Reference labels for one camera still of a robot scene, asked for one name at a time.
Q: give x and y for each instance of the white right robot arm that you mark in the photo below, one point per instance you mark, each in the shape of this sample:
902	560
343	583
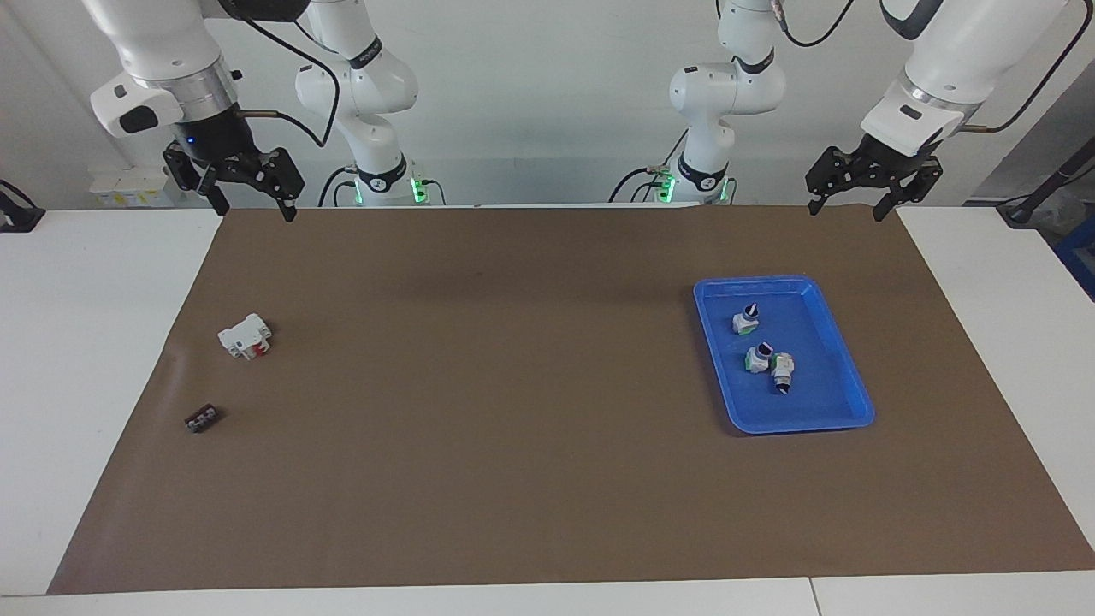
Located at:
162	43

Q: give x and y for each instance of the small black terminal block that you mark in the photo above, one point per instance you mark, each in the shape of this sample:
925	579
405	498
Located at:
202	419

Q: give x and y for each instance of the blue plastic tray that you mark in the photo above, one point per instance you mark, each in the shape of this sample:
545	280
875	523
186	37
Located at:
821	402

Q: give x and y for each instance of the blue crate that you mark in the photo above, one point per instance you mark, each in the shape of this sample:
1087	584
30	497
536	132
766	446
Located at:
1080	265

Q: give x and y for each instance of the white red circuit breaker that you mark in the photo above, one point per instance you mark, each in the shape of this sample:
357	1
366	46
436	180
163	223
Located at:
242	337

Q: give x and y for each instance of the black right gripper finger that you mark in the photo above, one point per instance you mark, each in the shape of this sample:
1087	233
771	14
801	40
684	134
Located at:
216	197
289	192

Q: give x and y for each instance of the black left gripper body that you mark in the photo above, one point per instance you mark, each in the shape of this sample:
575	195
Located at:
890	156

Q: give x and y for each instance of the white black-knob selector switch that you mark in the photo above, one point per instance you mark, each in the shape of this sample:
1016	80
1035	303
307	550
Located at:
745	320

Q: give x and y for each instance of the brown table mat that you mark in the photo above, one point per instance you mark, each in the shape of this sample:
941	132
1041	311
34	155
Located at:
513	428

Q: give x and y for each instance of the white switch, lower in tray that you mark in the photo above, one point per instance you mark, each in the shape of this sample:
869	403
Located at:
756	358

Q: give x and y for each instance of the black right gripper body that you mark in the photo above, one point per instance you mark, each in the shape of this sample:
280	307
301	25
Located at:
214	141

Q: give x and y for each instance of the black camera stand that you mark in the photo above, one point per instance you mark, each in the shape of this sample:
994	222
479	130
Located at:
1039	192

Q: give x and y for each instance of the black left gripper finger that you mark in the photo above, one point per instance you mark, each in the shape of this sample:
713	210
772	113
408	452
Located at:
894	201
817	184

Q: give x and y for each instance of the black clamp mount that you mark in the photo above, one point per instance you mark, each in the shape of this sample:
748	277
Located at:
17	214

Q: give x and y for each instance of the white box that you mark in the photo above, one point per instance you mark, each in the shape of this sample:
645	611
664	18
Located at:
133	186

